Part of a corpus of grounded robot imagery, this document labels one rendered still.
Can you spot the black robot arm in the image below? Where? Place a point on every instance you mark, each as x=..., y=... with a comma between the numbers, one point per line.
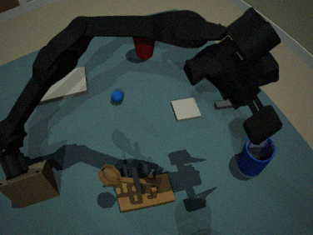
x=252, y=38

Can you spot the red cup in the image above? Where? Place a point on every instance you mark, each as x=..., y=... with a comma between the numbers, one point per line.
x=144, y=47

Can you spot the blue cup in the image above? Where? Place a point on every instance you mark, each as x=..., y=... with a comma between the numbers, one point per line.
x=253, y=158

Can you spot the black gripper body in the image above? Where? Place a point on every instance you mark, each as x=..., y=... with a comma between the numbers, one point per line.
x=262, y=124

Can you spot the blue ball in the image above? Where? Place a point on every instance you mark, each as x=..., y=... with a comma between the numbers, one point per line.
x=117, y=96

